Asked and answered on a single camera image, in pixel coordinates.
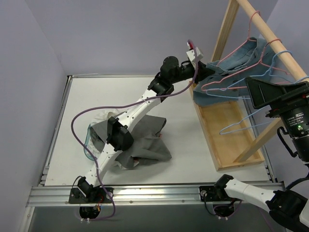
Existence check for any pink wire hanger front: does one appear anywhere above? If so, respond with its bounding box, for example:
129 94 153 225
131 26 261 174
205 38 293 96

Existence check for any pink wire hanger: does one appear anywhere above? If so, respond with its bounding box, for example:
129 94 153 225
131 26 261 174
205 38 293 96
201 10 292 94

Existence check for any blue denim skirt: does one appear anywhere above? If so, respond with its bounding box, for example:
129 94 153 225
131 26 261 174
192 36 278 107

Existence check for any blue wire hanger front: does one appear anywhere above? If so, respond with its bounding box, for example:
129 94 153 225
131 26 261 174
219 76 309 135

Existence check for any grey pleated skirt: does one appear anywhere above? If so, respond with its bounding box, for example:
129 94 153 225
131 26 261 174
84 112 172 170

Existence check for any pink pleated skirt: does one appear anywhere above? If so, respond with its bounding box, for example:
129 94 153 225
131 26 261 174
132 134 161 165

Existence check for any white pleated skirt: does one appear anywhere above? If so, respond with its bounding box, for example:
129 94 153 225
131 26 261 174
90 109 122 158

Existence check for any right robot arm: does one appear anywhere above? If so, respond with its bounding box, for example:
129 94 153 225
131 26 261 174
214 77 309 232

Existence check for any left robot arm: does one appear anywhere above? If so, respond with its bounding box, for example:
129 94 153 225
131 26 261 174
77 56 214 203

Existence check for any wooden clothes rack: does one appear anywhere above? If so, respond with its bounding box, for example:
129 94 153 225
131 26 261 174
194 0 309 171

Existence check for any teal plastic bin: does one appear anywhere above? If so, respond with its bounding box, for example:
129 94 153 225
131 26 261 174
84 124 97 161

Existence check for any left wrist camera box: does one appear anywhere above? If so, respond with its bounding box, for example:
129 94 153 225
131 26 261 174
186 47 204 69

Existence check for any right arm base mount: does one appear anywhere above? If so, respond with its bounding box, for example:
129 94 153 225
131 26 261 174
199 185 224 202

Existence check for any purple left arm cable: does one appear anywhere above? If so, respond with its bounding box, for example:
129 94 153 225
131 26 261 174
71 39 201 222

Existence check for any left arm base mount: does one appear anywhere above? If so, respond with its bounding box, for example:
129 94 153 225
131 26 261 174
69 177 114 204

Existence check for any aluminium front rail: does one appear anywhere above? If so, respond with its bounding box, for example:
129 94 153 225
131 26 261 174
26 182 288 207

